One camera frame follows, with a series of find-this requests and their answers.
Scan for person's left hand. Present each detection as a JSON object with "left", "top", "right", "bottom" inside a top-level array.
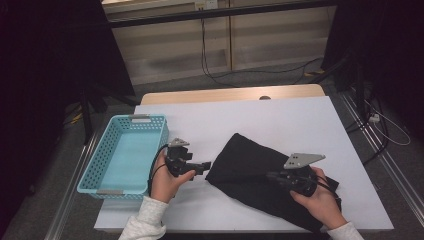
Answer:
[{"left": 150, "top": 151, "right": 197, "bottom": 204}]

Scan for black horizontal bar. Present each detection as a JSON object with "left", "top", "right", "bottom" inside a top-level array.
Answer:
[{"left": 108, "top": 0, "right": 338, "bottom": 29}]

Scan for aluminium floor rail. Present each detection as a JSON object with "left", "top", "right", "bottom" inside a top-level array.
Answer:
[
  {"left": 339, "top": 91, "right": 424, "bottom": 218},
  {"left": 44, "top": 131, "right": 101, "bottom": 240}
]

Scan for wide black curtain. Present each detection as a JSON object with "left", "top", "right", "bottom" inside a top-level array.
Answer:
[{"left": 0, "top": 0, "right": 136, "bottom": 231}]

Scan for person's right hand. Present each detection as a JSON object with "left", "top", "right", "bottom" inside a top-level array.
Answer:
[{"left": 289, "top": 166, "right": 348, "bottom": 231}]

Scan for white floor cable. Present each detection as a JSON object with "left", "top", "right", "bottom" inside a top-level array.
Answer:
[{"left": 364, "top": 99, "right": 412, "bottom": 147}]

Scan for hand-held gripper black cable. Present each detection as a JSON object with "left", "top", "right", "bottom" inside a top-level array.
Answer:
[
  {"left": 309, "top": 173, "right": 343, "bottom": 211},
  {"left": 147, "top": 143, "right": 169, "bottom": 198}
]

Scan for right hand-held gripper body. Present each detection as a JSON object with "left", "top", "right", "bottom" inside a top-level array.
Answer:
[{"left": 282, "top": 152, "right": 327, "bottom": 198}]

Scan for left hand-held gripper black cable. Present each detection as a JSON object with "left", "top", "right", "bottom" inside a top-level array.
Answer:
[{"left": 147, "top": 143, "right": 169, "bottom": 198}]

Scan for black wall cable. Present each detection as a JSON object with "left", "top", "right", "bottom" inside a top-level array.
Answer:
[{"left": 199, "top": 9, "right": 324, "bottom": 89}]

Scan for wooden table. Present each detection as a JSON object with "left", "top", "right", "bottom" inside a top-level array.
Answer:
[{"left": 140, "top": 83, "right": 326, "bottom": 106}]

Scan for black metal stand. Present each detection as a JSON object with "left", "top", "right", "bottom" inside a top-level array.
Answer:
[{"left": 309, "top": 53, "right": 368, "bottom": 114}]

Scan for light blue plastic basket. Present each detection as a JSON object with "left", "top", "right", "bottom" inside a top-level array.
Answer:
[{"left": 76, "top": 114, "right": 170, "bottom": 201}]

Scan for black pants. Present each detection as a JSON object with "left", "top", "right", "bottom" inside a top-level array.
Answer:
[{"left": 205, "top": 132, "right": 341, "bottom": 233}]

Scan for narrow black curtain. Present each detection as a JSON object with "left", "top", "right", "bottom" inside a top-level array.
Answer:
[{"left": 321, "top": 0, "right": 424, "bottom": 141}]

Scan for white wall outlet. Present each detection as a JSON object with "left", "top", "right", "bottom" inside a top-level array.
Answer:
[{"left": 194, "top": 0, "right": 218, "bottom": 10}]

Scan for right hand-held gripper black cable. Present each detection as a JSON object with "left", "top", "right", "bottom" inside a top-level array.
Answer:
[{"left": 309, "top": 173, "right": 343, "bottom": 211}]

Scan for black tripod stand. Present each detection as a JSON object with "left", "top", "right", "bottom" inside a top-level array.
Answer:
[{"left": 78, "top": 84, "right": 141, "bottom": 146}]

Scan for black floor cables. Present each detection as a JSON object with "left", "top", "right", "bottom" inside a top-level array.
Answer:
[{"left": 344, "top": 89, "right": 391, "bottom": 167}]

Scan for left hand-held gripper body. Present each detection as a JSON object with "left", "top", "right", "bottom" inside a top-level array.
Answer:
[{"left": 164, "top": 137, "right": 202, "bottom": 178}]

